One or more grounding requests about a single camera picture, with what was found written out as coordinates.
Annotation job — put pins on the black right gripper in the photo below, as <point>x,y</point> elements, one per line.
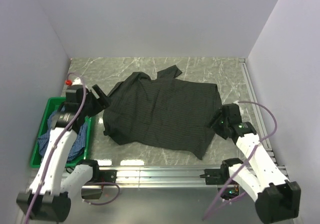
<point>215,126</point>

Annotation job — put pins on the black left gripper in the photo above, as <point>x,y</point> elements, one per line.
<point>100,102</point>

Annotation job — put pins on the black pinstriped long sleeve shirt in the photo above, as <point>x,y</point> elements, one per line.
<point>166,112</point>

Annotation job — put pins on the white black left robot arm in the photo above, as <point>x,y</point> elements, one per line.
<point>49,197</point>

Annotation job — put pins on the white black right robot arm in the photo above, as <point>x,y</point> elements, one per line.
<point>276,198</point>

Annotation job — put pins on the green plastic tray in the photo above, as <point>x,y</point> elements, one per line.
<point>54,104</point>

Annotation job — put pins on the blue checked shirt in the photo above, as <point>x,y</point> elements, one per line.
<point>78,146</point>

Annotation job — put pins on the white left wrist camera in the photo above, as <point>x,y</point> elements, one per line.
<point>72,83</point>

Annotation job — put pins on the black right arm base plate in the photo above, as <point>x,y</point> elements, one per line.
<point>213,177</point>

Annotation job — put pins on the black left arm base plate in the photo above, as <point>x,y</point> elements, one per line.
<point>107,175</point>

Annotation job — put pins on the aluminium rail frame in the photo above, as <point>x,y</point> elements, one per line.
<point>155,185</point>

